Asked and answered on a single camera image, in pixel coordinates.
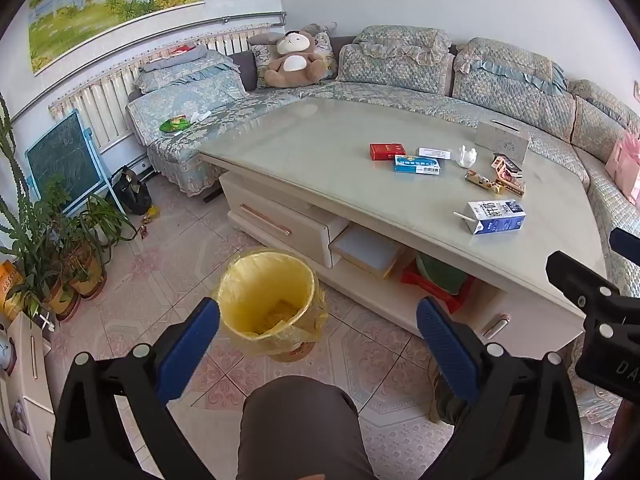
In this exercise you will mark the crumpled white tissue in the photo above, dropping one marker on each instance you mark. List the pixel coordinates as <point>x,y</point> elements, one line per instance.
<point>465,156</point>

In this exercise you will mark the red cigarette box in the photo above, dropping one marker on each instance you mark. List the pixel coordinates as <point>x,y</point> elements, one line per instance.
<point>387,151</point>

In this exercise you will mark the cream table drawer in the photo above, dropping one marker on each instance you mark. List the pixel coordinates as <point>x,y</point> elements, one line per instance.
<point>280,225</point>

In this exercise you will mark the white flat box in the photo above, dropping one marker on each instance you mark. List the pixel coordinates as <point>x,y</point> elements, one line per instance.
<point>367,255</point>

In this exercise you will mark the floral covered sofa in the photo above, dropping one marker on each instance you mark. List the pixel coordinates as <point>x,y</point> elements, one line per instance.
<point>390,70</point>

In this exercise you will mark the person's right forearm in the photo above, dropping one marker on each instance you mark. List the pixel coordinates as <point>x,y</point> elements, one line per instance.
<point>625,430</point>

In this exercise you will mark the pink bag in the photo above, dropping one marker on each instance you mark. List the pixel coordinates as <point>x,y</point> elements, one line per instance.
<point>625,160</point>

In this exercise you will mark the brown teddy bear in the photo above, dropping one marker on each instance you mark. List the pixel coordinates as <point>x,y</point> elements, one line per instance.
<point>295,62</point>

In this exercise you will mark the gold playing card box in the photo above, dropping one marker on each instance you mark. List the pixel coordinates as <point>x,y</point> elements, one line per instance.
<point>495,185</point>

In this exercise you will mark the white cabinet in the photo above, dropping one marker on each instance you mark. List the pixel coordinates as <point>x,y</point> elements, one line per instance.
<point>30,385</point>

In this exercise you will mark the white and blue milk carton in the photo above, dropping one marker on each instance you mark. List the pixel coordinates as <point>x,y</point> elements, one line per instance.
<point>495,217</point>

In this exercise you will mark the metal wall pipe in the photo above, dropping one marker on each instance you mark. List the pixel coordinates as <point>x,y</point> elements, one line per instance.
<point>150,35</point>

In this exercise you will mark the tall potted cactus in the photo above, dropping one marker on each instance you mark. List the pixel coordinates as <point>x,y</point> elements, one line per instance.
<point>22,230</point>

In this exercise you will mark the cream coffee table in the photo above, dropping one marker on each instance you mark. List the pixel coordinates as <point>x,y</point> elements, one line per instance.
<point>350,170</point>

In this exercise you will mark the green basin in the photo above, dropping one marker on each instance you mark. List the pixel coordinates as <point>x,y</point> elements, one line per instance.
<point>442,272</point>

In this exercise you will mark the small black box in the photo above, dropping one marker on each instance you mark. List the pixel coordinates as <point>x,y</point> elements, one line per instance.
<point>507,166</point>

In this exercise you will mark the red plastic basket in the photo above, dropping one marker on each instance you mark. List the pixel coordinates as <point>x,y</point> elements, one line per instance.
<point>425,290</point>

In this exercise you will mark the green snack packet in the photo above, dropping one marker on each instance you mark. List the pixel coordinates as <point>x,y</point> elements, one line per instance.
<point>175,124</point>

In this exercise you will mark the landscape wall painting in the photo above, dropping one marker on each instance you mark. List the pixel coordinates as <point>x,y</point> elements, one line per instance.
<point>115,5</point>

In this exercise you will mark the dark shoe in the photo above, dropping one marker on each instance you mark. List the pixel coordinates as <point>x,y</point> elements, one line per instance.
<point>442,407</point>

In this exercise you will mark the grey tissue box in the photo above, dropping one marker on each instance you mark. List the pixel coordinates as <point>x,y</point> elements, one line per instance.
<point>500,140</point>

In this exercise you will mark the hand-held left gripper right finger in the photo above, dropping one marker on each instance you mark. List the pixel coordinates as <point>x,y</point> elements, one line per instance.
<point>447,355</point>

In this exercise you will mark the orange bag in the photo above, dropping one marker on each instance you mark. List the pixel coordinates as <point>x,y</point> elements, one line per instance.
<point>10,285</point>

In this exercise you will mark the person's leg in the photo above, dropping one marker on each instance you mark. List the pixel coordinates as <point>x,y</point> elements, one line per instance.
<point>300,430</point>

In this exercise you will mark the grey folded cushion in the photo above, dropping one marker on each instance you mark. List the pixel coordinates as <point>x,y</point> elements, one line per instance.
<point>172,60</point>

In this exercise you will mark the trash bin with yellow bag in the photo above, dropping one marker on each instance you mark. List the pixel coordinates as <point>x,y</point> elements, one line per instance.
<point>265,285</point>

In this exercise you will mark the small white box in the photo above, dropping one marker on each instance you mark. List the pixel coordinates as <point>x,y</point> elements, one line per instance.
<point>435,153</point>

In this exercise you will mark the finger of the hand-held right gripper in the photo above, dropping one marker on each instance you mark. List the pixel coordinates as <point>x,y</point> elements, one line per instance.
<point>626,243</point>
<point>572,277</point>

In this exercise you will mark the leafy potted plant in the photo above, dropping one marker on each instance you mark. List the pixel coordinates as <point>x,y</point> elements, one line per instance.
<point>87,240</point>

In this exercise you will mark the blue and white medicine box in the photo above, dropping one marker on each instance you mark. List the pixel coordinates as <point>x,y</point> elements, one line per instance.
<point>417,166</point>

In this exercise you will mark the wrappers on floor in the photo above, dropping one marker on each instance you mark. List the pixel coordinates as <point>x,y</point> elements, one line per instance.
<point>149,217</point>

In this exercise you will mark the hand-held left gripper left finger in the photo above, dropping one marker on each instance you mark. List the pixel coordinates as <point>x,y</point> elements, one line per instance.
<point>187,345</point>

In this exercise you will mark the blue framed chalkboard easel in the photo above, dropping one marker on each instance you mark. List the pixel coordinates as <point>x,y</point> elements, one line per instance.
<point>65,160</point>

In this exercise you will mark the black bag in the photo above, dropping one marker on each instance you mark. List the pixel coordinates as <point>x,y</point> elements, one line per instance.
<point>132,192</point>

